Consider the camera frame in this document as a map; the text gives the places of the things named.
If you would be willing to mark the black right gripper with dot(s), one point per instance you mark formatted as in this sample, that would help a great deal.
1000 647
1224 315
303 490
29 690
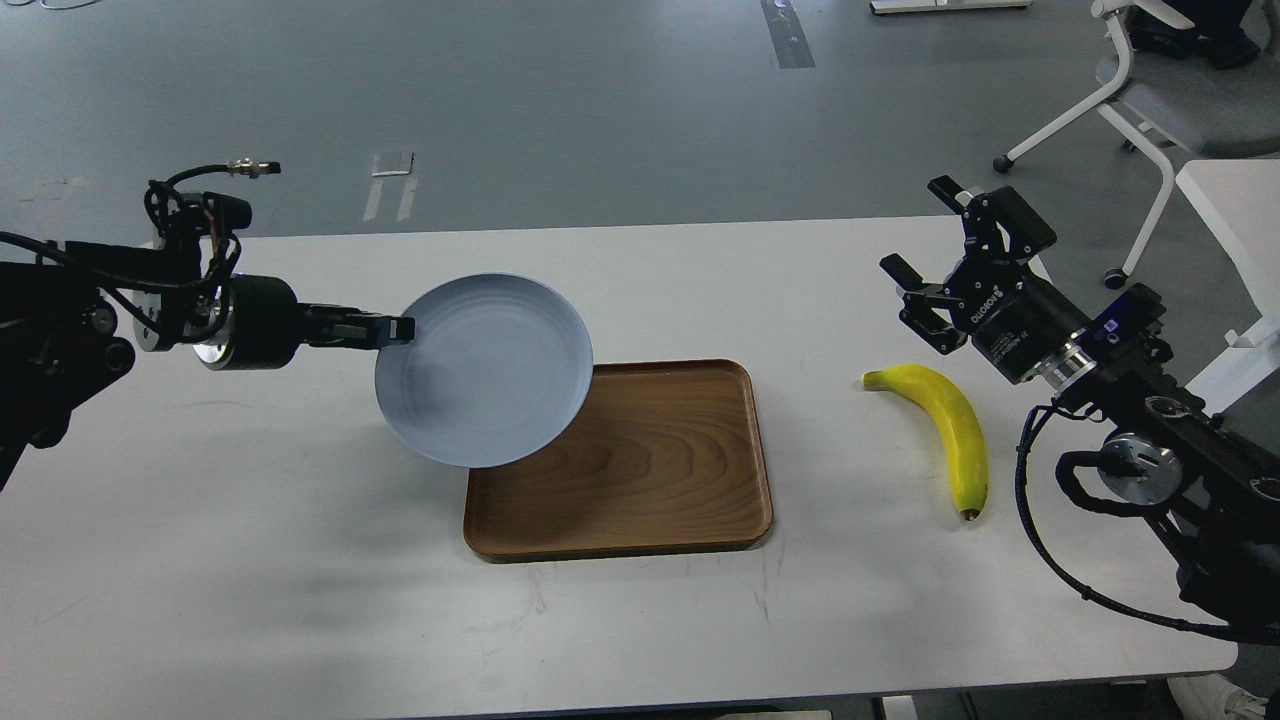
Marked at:
1015 318

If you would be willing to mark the white side table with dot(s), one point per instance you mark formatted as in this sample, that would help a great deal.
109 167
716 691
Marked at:
1238 200

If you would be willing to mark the brown wooden tray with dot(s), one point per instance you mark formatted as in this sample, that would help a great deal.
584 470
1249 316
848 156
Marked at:
663 458

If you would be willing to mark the white furniture base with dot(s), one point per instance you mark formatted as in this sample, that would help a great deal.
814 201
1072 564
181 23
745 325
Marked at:
902 7

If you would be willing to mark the yellow banana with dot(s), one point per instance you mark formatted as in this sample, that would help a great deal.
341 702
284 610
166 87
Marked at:
957 424

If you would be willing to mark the light blue plate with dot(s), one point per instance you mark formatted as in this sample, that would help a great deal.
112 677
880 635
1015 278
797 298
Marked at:
499 367

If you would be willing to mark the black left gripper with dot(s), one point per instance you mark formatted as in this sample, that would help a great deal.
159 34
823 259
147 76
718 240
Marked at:
263 328

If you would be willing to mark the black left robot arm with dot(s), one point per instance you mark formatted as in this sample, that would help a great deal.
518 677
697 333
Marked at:
75 315

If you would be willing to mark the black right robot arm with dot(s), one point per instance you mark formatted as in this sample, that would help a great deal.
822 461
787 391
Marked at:
1208 494

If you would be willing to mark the white office chair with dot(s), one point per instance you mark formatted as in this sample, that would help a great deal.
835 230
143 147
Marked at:
1154 103

